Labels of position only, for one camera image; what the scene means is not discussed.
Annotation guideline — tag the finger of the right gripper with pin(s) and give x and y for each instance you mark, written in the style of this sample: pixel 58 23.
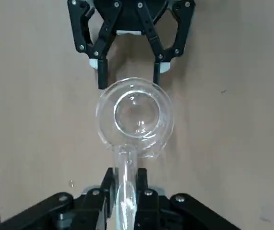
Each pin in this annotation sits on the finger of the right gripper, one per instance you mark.
pixel 157 72
pixel 102 72

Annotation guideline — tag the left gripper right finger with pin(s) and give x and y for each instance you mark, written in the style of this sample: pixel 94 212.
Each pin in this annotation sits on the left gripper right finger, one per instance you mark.
pixel 182 206

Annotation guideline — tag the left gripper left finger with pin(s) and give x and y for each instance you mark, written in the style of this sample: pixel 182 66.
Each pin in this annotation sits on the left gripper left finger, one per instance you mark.
pixel 62 203

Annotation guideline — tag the clear glass beaker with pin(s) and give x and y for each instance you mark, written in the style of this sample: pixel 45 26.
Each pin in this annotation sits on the clear glass beaker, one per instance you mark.
pixel 136 115

